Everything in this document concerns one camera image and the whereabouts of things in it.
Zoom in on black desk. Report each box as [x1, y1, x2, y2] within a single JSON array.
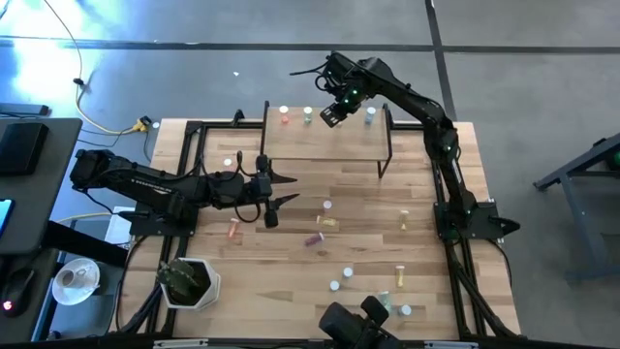
[[0, 220, 130, 345]]

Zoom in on black computer mouse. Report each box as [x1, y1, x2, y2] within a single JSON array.
[[0, 267, 36, 319]]

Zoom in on black flat bar device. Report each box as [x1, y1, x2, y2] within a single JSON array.
[[0, 102, 50, 117]]

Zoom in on dark grey desk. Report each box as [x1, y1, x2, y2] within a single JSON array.
[[0, 117, 83, 256]]

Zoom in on white cup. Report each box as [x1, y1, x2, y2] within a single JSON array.
[[56, 265, 91, 292]]

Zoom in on green cactus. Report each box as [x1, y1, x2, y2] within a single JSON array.
[[155, 257, 201, 304]]

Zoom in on black cable bundle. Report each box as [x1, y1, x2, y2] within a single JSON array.
[[445, 239, 519, 339], [115, 283, 169, 335]]

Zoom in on silver metal bracket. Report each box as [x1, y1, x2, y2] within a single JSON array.
[[424, 340, 479, 349], [153, 338, 209, 349]]

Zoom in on black aluminium rail frame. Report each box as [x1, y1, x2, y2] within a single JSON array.
[[164, 118, 481, 340]]

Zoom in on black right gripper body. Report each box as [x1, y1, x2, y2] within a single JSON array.
[[319, 91, 363, 130]]

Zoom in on white hexagonal plant pot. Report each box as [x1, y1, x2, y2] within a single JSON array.
[[159, 256, 223, 311]]

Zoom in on smartphone lit screen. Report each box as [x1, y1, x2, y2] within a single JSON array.
[[0, 197, 16, 239]]

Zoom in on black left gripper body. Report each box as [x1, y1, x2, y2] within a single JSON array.
[[250, 154, 281, 230]]

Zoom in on black bulky object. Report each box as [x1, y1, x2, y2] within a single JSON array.
[[318, 295, 403, 349]]

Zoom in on wooden shelf black metal legs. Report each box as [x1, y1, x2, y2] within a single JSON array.
[[260, 100, 394, 179]]

